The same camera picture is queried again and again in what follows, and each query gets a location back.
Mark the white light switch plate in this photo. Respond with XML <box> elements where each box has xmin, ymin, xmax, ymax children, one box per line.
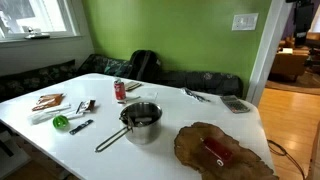
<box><xmin>232</xmin><ymin>13</ymin><xmax>259</xmax><ymax>31</ymax></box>

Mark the dark floral bench cushion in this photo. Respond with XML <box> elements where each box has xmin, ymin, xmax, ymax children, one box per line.
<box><xmin>0</xmin><ymin>54</ymin><xmax>243</xmax><ymax>101</ymax></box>

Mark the brown wooden slab tray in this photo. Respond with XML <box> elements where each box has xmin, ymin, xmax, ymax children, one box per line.
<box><xmin>174</xmin><ymin>122</ymin><xmax>279</xmax><ymax>180</ymax></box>

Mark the grey calculator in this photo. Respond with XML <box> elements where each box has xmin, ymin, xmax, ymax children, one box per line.
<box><xmin>220</xmin><ymin>95</ymin><xmax>250</xmax><ymax>114</ymax></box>

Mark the brown armchair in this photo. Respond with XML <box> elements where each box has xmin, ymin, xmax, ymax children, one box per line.
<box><xmin>269</xmin><ymin>32</ymin><xmax>320</xmax><ymax>81</ymax></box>

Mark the stainless steel pot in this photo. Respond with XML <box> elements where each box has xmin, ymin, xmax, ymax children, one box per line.
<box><xmin>95</xmin><ymin>102</ymin><xmax>163</xmax><ymax>153</ymax></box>

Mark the white object on windowsill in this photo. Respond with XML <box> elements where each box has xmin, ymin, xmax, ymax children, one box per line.
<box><xmin>26</xmin><ymin>27</ymin><xmax>50</xmax><ymax>39</ymax></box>

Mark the white plastic wrapped pack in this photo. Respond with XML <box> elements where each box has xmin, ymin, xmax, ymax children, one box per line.
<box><xmin>28</xmin><ymin>104</ymin><xmax>84</xmax><ymax>125</ymax></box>

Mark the measuring spoon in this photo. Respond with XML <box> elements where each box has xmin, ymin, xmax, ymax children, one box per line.
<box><xmin>120</xmin><ymin>114</ymin><xmax>154</xmax><ymax>127</ymax></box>

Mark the small notepad booklet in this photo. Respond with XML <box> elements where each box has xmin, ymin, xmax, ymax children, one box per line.
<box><xmin>124</xmin><ymin>81</ymin><xmax>141</xmax><ymax>91</ymax></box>

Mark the red soda can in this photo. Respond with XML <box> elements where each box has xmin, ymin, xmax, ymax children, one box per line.
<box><xmin>114</xmin><ymin>79</ymin><xmax>126</xmax><ymax>100</ymax></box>

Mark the black backpack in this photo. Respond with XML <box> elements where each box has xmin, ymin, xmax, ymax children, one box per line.
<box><xmin>128</xmin><ymin>50</ymin><xmax>161</xmax><ymax>82</ymax></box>

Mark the red rectangular block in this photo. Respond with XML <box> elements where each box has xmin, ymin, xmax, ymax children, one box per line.
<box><xmin>202</xmin><ymin>137</ymin><xmax>233</xmax><ymax>167</ymax></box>

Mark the green round ball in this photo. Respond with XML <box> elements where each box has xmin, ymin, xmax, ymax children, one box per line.
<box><xmin>53</xmin><ymin>115</ymin><xmax>69</xmax><ymax>129</ymax></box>

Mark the orange snack packet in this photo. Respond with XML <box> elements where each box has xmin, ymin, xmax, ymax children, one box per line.
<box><xmin>32</xmin><ymin>94</ymin><xmax>63</xmax><ymax>111</ymax></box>

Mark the brown white snack wrapper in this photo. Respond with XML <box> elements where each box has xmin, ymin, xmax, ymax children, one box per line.
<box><xmin>76</xmin><ymin>100</ymin><xmax>95</xmax><ymax>114</ymax></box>

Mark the black floor cable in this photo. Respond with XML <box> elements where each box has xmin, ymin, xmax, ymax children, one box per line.
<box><xmin>267</xmin><ymin>139</ymin><xmax>306</xmax><ymax>180</ymax></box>

